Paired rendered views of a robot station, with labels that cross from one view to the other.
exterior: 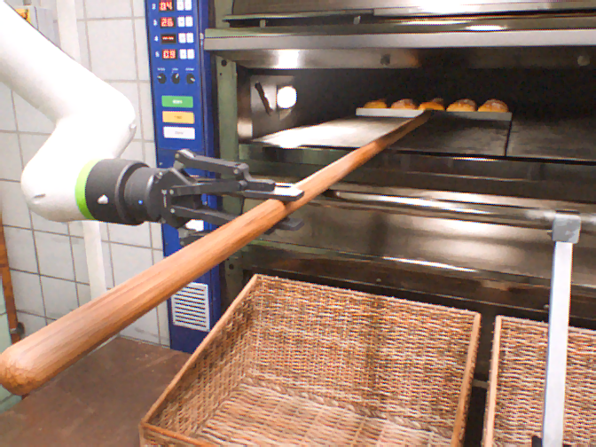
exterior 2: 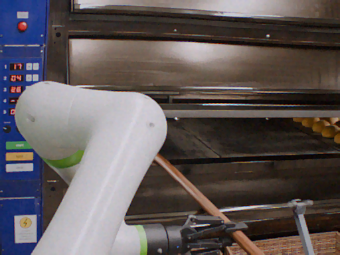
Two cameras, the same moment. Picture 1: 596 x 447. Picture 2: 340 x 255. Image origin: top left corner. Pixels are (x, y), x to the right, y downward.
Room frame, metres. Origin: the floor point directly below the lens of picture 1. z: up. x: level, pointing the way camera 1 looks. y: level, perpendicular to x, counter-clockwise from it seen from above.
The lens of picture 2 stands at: (-0.18, 1.10, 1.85)
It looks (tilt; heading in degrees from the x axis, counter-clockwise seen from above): 19 degrees down; 320
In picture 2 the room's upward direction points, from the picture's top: 4 degrees clockwise
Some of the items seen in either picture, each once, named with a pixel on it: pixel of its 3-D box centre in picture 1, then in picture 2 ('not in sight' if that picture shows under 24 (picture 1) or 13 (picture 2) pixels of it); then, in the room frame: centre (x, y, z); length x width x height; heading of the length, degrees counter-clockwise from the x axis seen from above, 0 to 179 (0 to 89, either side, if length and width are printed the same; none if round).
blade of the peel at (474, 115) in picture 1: (435, 110); not in sight; (2.10, -0.56, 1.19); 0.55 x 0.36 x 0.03; 68
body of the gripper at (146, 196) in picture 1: (168, 197); (179, 239); (0.69, 0.17, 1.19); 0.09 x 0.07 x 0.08; 68
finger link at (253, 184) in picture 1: (254, 177); (226, 222); (0.65, 0.05, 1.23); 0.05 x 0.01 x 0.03; 68
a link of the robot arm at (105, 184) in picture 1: (127, 192); (151, 241); (0.72, 0.24, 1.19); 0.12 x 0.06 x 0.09; 158
